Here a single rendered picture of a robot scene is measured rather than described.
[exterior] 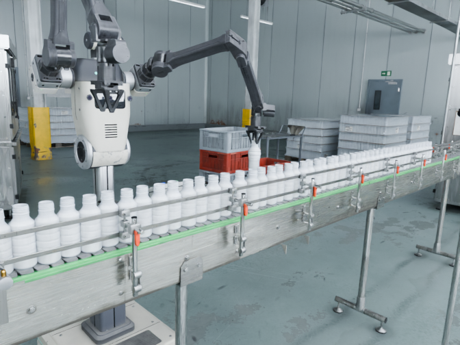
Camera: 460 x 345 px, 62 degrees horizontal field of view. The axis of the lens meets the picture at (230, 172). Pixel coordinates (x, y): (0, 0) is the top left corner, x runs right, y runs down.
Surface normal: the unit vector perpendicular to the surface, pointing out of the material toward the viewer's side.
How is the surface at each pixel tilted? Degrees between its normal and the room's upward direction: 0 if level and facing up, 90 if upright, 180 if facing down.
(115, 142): 90
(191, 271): 90
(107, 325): 90
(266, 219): 90
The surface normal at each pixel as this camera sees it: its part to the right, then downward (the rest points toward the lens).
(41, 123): 0.69, 0.16
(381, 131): -0.69, 0.11
